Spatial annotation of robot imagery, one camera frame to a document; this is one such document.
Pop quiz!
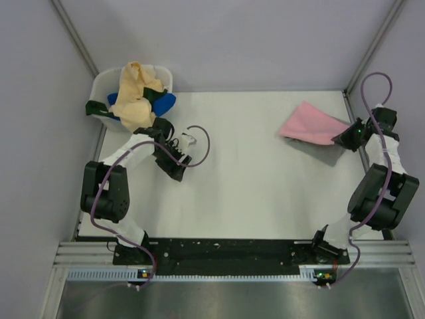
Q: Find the aluminium corner post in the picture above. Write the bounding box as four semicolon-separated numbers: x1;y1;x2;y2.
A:
344;0;408;96
48;0;99;78

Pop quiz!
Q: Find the yellow t shirt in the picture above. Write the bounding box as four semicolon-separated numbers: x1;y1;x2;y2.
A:
110;62;164;132

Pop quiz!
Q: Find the folded grey t shirt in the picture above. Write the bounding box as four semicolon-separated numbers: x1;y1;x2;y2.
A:
279;120;349;167

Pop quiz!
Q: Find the left aluminium corner post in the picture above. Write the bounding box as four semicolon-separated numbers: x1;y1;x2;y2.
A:
48;0;99;78

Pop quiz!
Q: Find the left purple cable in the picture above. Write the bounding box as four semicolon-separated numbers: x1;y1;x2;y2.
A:
90;124;211;266

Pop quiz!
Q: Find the aluminium frame bar front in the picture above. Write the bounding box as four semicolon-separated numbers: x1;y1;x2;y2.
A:
54;241;416;268

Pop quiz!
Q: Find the blue t shirt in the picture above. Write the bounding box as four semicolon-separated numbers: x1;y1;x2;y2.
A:
107;93;177;116

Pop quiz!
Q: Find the pink t shirt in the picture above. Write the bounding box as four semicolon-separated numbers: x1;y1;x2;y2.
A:
278;102;350;146

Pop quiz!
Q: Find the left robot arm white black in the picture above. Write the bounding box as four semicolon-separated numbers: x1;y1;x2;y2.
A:
80;118;197;264

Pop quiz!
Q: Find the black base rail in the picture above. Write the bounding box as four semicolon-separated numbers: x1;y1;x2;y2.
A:
112;237;349;275

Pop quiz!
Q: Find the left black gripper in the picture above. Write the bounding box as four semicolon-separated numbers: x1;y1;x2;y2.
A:
153;140;191;181

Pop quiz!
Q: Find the right aluminium corner post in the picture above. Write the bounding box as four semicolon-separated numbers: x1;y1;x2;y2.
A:
344;0;408;96

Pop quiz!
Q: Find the dark green t shirt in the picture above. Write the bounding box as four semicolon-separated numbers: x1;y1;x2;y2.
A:
85;87;168;120

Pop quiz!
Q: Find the white plastic basket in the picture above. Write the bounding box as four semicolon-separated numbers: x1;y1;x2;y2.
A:
89;64;173;132

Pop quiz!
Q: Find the slotted grey cable duct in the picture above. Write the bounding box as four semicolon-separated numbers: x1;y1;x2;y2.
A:
66;268;335;283

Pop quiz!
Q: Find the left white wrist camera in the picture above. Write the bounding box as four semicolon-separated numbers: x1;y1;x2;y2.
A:
177;133;197;150

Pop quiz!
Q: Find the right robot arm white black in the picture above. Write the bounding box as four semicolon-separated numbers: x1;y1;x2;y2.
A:
309;104;420;263

